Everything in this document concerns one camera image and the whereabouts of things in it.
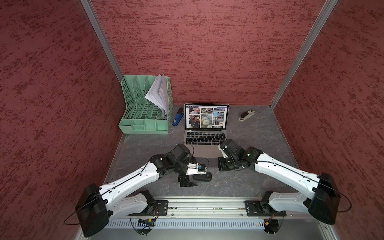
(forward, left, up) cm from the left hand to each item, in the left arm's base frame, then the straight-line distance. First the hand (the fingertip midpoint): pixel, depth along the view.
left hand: (194, 175), depth 75 cm
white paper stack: (+43, +22, +18) cm, 52 cm away
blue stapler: (+47, +11, -5) cm, 48 cm away
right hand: (+3, -13, 0) cm, 14 cm away
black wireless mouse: (+2, -6, -9) cm, 11 cm away
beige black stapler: (+48, -39, -6) cm, 62 cm away
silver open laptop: (+36, -8, -6) cm, 38 cm away
